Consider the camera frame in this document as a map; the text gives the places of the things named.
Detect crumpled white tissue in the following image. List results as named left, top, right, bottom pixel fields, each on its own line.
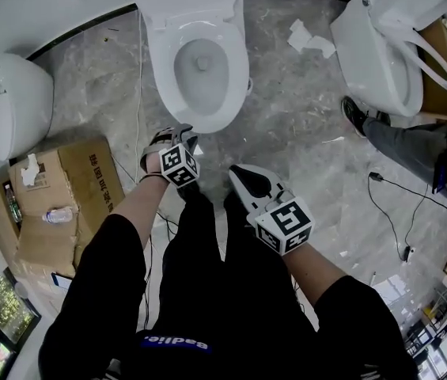
left=20, top=153, right=41, bottom=188

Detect white toilet seat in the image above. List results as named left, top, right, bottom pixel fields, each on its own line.
left=143, top=8, right=250, bottom=135

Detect thin white cable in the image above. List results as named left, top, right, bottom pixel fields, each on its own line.
left=134, top=12, right=147, bottom=173

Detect clear plastic water bottle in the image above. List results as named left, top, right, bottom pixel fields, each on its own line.
left=41, top=207, right=78, bottom=225

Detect person's left forearm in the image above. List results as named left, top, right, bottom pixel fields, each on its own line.
left=110, top=176, right=171, bottom=249

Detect large flattened cardboard box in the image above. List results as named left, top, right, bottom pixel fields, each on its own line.
left=0, top=136, right=126, bottom=283

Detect green label water bottle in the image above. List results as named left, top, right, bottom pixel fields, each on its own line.
left=4, top=184, right=24, bottom=223

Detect person's black trousers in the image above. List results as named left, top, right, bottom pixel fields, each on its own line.
left=159, top=184, right=319, bottom=332

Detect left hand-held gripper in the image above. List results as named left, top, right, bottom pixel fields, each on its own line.
left=146, top=123, right=201, bottom=190

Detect black smartphone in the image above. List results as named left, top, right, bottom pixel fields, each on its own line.
left=51, top=272, right=74, bottom=292

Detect crumpled white paper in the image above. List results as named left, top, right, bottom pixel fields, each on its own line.
left=286, top=18, right=337, bottom=59

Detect person's left black shoe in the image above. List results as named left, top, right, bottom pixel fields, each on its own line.
left=177, top=182, right=203, bottom=206

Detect white egg-shaped toilet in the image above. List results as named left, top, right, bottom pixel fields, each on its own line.
left=0, top=52, right=55, bottom=162

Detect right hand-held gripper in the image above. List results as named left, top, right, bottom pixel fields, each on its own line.
left=228, top=163, right=316, bottom=257

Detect white button-top toilet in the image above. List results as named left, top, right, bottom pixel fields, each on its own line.
left=329, top=0, right=447, bottom=118

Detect black framed window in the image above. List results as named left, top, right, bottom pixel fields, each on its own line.
left=0, top=267, right=42, bottom=380

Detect brown cardboard box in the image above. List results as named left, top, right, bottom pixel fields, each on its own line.
left=416, top=17, right=447, bottom=122

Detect person's left hand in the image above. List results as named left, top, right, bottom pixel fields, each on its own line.
left=140, top=145, right=163, bottom=178

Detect black battery pack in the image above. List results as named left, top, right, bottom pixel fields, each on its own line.
left=431, top=160, right=447, bottom=196

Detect person's black shirt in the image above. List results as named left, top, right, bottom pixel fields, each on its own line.
left=37, top=214, right=420, bottom=380

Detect person's right forearm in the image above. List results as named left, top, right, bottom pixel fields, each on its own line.
left=282, top=243, right=345, bottom=306

